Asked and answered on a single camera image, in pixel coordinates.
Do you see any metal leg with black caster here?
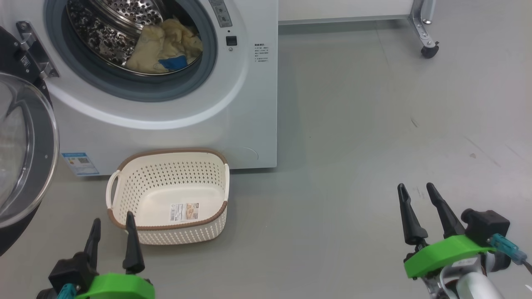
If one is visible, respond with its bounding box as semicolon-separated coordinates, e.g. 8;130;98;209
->
409;0;440;59

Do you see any cream perforated laundry basket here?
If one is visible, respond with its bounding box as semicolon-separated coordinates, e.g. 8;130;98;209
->
106;148;230;245

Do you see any perforated steel washer drum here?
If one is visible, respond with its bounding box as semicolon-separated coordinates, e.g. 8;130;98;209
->
66;0;204;76

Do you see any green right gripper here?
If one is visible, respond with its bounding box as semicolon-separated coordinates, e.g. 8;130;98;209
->
397;182;498;279

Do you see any blue energy label sticker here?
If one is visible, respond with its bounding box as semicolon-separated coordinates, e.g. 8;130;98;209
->
62;152;100;177

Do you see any metal door hinge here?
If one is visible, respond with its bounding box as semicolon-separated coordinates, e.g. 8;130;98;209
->
16;21;59;79

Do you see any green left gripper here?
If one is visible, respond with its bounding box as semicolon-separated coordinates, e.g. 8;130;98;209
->
75;211;156;299

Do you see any grey warning label sticker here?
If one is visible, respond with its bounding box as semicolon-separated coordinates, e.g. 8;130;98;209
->
208;0;232;28

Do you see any white front-load washing machine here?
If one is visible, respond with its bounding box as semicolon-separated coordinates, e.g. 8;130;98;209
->
0;0;279;177

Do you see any printed basket product sticker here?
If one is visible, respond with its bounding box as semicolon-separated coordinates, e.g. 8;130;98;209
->
170;203;200;222

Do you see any washing machine door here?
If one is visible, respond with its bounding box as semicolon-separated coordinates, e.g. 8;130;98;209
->
0;26;59;256

